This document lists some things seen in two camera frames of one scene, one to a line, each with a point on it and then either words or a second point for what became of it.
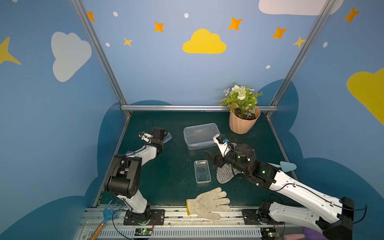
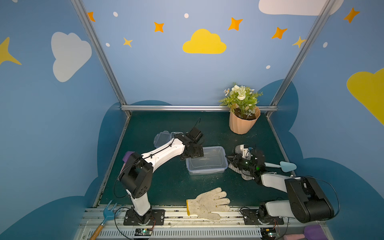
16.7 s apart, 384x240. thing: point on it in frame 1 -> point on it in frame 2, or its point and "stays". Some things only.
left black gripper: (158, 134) -> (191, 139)
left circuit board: (143, 232) stays
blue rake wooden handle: (108, 214) stays
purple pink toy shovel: (309, 234) stays
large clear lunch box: (200, 137) -> (214, 161)
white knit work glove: (204, 204) stays
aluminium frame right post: (290, 75) stays
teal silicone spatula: (286, 166) stays
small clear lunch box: (202, 171) -> (172, 134)
